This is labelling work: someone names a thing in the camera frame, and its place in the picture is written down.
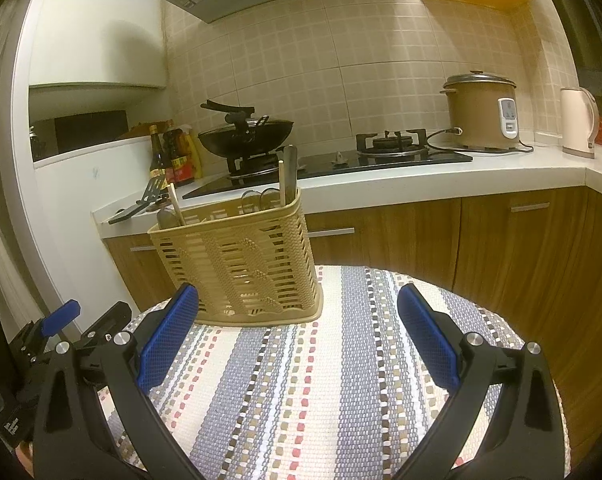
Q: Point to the dark translucent plastic utensil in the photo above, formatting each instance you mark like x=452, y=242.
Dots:
x=251, y=201

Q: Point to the white electric kettle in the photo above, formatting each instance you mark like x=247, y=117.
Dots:
x=576, y=125

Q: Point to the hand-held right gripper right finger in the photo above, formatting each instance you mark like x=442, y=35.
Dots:
x=428, y=340

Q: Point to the brown rice cooker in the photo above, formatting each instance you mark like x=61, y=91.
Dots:
x=476, y=115

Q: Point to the yellow sauce bottle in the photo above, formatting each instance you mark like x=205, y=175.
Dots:
x=195, y=155

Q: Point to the striped woven mat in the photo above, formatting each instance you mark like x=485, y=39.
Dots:
x=331, y=385

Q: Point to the black wok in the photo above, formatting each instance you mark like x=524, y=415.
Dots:
x=246, y=142

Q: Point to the dark sauce bottle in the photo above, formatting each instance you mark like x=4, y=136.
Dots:
x=157, y=160

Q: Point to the black gas stove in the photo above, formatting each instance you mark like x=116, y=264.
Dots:
x=331, y=165

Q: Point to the tan plastic utensil basket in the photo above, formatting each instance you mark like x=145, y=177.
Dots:
x=261, y=317

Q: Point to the red label sauce bottle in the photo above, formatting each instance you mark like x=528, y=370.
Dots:
x=178, y=165

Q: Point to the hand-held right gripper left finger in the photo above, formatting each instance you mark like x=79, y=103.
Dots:
x=168, y=340

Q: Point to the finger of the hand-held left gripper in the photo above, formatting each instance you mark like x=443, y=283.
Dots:
x=58, y=317
x=106, y=322

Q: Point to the black slotted spatula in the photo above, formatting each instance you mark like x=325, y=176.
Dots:
x=141, y=207

